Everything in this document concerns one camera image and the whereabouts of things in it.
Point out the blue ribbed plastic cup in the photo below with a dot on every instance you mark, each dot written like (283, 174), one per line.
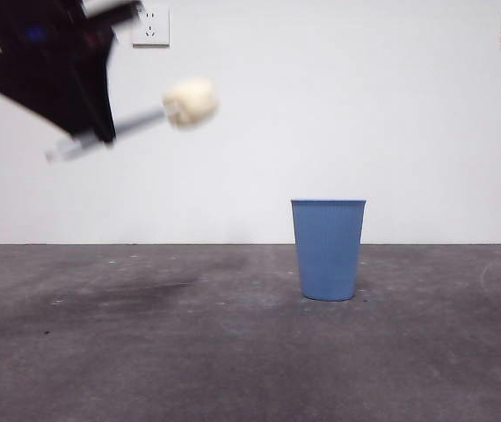
(328, 250)

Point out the white wall socket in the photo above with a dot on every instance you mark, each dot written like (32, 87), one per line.
(156, 31)

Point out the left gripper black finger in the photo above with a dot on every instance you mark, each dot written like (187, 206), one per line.
(74, 92)

